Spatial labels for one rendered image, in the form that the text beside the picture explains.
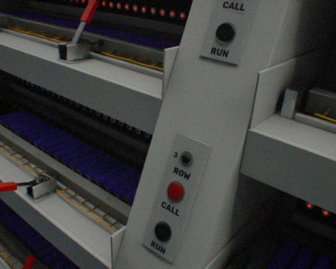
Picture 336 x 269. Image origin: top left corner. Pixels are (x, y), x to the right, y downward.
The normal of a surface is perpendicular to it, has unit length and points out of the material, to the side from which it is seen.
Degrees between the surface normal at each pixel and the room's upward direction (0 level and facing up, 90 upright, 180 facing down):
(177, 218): 90
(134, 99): 111
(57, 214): 21
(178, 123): 90
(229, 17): 90
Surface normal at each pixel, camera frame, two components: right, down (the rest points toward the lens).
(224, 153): -0.57, -0.04
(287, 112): -0.63, 0.31
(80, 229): 0.07, -0.89
